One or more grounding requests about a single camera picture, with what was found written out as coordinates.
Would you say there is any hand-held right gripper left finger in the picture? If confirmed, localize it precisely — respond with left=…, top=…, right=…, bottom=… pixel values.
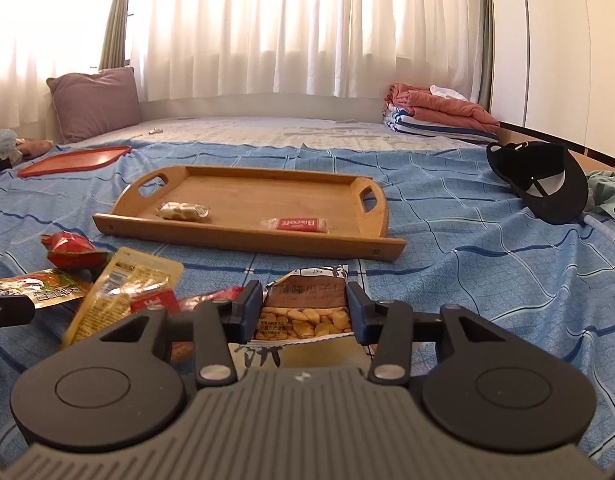
left=94, top=280, right=263, bottom=387

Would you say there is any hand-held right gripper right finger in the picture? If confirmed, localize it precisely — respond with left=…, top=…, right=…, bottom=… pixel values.
left=347, top=281, right=514, bottom=387

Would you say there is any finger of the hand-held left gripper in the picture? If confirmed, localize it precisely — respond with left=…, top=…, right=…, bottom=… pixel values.
left=0, top=294, right=36, bottom=330

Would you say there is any white-yellow snack packet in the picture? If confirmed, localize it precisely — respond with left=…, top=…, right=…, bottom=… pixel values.
left=0, top=269, right=93, bottom=308

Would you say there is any seed snack packet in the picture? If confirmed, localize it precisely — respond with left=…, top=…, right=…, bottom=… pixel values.
left=228, top=264, right=383, bottom=372

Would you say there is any red snack packet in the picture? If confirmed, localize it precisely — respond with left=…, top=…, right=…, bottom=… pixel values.
left=41, top=231, right=110, bottom=273

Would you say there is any red biscuit packet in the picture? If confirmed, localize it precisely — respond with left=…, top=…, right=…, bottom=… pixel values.
left=130, top=285, right=245, bottom=317
left=261, top=216, right=333, bottom=235

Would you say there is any yellow snack packet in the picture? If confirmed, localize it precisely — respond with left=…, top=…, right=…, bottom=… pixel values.
left=62, top=247, right=184, bottom=353

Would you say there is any wooden tray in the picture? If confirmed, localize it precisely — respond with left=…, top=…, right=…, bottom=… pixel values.
left=93, top=165, right=407, bottom=262

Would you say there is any blue plaid bedsheet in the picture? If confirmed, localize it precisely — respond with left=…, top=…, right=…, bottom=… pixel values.
left=0, top=137, right=615, bottom=461

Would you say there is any nougat snack packet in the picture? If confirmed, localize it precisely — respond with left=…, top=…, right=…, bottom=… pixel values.
left=154, top=201, right=212, bottom=223

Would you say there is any orange plastic tray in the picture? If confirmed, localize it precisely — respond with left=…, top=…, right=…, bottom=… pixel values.
left=18, top=146, right=133, bottom=178

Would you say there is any brown plush toy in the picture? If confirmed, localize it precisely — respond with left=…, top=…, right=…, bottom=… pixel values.
left=14, top=137, right=53, bottom=161

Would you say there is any white patterned mattress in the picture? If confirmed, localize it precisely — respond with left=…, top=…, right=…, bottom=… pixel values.
left=57, top=117, right=488, bottom=153

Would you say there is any folded striped blue blanket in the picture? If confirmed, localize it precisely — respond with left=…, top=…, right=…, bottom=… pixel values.
left=384, top=102, right=499, bottom=143

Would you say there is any purple pillow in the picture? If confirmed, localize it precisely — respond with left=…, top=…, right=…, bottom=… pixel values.
left=46, top=66, right=142, bottom=144

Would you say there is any folded clothes stack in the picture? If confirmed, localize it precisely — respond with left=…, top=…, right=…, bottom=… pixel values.
left=386, top=82, right=501, bottom=133

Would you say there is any white cloth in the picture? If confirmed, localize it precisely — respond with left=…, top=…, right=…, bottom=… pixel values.
left=430, top=84, right=468, bottom=101

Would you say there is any black cap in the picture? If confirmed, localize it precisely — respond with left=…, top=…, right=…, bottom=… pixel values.
left=486, top=141, right=589, bottom=226

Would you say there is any green cloth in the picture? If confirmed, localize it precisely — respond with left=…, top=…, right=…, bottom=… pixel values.
left=585, top=170, right=615, bottom=223

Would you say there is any wide white sheer curtain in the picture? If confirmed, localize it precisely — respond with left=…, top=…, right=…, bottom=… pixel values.
left=127, top=0, right=491, bottom=106

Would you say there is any narrow white sheer curtain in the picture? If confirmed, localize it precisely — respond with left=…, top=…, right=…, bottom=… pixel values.
left=0, top=0, right=118, bottom=133

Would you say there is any olive curtain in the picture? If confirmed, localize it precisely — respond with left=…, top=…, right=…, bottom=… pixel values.
left=479, top=0, right=494, bottom=108
left=98, top=0, right=136, bottom=71

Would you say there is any white wardrobe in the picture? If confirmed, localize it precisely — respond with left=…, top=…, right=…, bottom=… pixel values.
left=490, top=0, right=615, bottom=171

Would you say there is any wooden bed frame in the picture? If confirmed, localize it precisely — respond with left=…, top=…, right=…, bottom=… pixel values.
left=497, top=121, right=615, bottom=171

